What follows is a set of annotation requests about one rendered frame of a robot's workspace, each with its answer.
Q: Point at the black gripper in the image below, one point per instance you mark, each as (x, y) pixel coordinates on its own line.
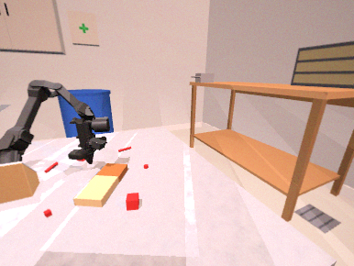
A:
(83, 153)

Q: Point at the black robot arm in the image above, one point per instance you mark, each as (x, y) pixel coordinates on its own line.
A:
(15, 141)

